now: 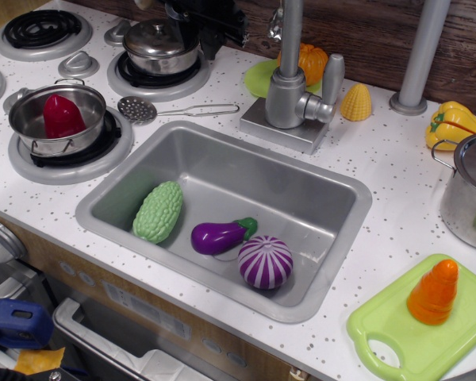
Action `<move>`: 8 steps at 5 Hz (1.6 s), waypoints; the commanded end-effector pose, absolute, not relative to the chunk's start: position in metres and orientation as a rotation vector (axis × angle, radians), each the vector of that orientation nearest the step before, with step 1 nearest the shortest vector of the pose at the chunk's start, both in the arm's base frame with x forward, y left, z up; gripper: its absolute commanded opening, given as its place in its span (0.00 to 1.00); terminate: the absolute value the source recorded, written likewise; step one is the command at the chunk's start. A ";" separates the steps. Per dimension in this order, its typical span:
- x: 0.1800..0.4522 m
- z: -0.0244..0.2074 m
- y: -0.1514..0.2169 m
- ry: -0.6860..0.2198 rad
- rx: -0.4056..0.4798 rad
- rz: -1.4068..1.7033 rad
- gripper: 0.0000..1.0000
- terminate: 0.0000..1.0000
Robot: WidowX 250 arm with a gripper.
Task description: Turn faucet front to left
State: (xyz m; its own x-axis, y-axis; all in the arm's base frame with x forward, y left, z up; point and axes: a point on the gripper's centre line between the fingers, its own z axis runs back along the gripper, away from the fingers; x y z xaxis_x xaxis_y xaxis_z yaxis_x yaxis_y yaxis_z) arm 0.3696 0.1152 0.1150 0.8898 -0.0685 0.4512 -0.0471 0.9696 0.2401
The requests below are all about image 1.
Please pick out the rear right stove burner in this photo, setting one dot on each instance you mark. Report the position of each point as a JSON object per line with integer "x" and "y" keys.
{"x": 127, "y": 79}

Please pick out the green toy bitter gourd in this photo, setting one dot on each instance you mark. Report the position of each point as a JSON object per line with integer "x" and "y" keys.
{"x": 158, "y": 213}

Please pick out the rear left stove burner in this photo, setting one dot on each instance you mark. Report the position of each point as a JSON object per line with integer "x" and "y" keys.
{"x": 44, "y": 35}

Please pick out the grey stove knob upper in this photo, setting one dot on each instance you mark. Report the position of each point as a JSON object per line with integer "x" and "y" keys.
{"x": 79, "y": 65}

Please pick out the red toy pepper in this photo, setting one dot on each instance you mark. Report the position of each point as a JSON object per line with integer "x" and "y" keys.
{"x": 62, "y": 118}

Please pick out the purple toy eggplant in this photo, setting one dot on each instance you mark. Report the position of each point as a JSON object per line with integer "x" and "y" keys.
{"x": 211, "y": 238}

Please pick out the green toy plate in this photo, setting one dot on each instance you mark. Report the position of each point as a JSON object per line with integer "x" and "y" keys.
{"x": 257, "y": 78}

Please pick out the grey vertical post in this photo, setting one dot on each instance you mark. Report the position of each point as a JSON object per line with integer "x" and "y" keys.
{"x": 409, "y": 100}

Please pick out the orange toy carrot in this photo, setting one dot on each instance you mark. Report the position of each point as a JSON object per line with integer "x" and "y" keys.
{"x": 431, "y": 300}

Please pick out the orange toy pumpkin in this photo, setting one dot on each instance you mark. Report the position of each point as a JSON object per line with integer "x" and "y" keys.
{"x": 312, "y": 61}

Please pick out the yellow tape piece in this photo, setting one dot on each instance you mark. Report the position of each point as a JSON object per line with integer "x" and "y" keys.
{"x": 32, "y": 361}

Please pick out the lidded steel pot rear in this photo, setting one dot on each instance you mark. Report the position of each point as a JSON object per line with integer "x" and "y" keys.
{"x": 154, "y": 48}

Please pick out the grey toy sink basin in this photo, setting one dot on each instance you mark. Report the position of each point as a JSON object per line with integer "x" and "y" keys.
{"x": 317, "y": 213}

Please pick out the silver toy faucet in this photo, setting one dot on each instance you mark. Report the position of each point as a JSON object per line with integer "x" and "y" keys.
{"x": 290, "y": 115}

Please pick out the grey oven door handle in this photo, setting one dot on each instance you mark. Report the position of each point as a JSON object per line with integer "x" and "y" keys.
{"x": 153, "y": 365}

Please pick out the purple striped toy onion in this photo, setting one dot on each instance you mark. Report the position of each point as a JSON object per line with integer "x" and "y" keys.
{"x": 265, "y": 262}

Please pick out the blue clamp handle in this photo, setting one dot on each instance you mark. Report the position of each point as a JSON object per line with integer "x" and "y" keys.
{"x": 24, "y": 324}

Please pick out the large steel pot right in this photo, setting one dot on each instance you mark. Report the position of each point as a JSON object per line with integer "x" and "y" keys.
{"x": 458, "y": 204}

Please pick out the front stove burner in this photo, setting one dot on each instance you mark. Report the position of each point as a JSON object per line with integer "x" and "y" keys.
{"x": 66, "y": 175}

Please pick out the grey stove knob rear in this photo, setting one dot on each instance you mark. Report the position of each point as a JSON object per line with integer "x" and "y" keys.
{"x": 115, "y": 35}

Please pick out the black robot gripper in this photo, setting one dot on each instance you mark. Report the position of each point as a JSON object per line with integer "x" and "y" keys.
{"x": 217, "y": 21}

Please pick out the steel pot front left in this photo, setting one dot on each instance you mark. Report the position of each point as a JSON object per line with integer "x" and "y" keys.
{"x": 27, "y": 121}

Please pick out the yellow toy bell pepper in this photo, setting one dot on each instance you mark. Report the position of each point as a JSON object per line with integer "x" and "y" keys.
{"x": 452, "y": 121}

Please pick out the grey stove knob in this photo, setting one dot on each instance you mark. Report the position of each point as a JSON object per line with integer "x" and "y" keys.
{"x": 115, "y": 35}
{"x": 79, "y": 65}

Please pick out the yellow toy corn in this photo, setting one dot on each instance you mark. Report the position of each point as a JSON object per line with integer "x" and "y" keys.
{"x": 357, "y": 104}

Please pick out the steel slotted skimmer spoon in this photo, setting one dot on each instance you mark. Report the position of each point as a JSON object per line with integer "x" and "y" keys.
{"x": 141, "y": 111}

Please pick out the green toy cutting board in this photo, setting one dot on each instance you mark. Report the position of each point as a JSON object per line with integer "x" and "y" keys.
{"x": 394, "y": 345}

